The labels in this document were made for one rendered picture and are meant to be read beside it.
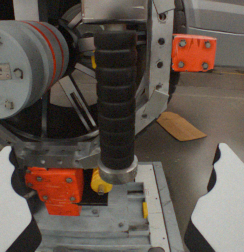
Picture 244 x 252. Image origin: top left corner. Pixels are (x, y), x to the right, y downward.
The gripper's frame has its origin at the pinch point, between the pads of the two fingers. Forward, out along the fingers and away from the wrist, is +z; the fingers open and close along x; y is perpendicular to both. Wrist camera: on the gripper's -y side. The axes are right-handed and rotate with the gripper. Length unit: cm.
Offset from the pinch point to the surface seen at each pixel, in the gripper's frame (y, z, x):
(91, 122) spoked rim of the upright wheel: 17.8, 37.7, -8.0
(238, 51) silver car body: 1, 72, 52
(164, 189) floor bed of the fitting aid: 75, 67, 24
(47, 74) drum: -0.7, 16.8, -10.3
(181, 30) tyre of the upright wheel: -6.3, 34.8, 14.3
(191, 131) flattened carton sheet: 82, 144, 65
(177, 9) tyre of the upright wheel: -10.9, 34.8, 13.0
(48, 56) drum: -3.3, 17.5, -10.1
